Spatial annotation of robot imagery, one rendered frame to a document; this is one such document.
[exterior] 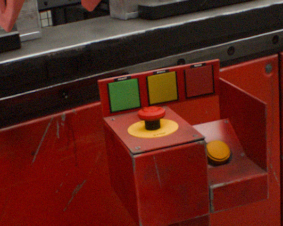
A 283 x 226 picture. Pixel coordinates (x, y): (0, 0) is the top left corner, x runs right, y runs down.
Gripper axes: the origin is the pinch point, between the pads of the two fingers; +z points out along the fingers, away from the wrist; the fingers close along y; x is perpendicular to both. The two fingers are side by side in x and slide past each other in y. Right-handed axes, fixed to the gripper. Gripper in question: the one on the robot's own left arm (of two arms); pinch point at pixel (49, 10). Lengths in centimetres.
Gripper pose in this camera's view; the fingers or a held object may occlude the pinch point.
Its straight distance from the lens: 56.9
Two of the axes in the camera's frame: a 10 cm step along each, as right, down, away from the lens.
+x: 6.7, 5.8, -4.7
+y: -7.1, 2.9, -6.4
